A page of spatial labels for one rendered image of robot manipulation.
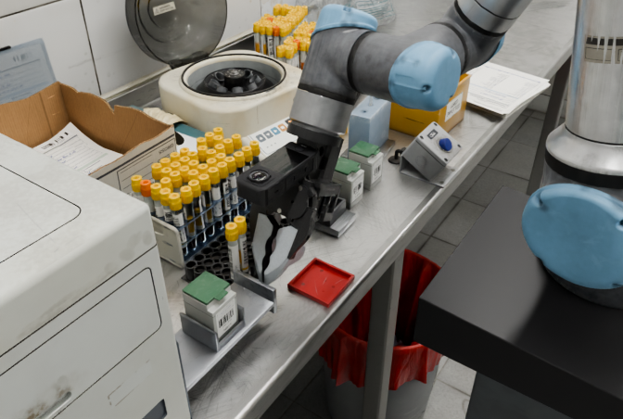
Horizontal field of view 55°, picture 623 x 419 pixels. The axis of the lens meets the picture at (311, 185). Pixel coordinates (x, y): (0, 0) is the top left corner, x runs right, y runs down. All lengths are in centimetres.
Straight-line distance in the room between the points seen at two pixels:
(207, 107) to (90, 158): 21
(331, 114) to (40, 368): 42
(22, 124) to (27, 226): 62
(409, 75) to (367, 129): 40
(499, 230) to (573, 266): 25
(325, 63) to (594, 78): 31
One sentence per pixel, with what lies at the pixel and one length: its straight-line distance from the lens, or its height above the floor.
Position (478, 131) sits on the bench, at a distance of 125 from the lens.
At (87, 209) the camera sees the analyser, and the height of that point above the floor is 117.
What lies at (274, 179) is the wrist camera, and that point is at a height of 108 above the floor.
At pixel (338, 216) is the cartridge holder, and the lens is 94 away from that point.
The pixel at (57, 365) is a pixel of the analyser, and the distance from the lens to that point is 51.
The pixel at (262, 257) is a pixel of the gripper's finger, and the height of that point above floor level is 95.
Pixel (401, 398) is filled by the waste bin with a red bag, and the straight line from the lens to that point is 153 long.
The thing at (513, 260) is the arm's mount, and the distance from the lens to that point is 81.
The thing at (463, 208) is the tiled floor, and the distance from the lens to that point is 253.
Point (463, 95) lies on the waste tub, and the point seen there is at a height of 94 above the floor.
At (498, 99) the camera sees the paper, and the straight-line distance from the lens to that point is 135.
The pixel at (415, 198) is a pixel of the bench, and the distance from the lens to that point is 102.
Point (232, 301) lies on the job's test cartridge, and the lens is 70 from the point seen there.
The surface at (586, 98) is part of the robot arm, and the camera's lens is 57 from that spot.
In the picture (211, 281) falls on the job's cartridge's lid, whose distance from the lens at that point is 70.
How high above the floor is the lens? 146
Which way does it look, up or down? 34 degrees down
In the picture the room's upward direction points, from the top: straight up
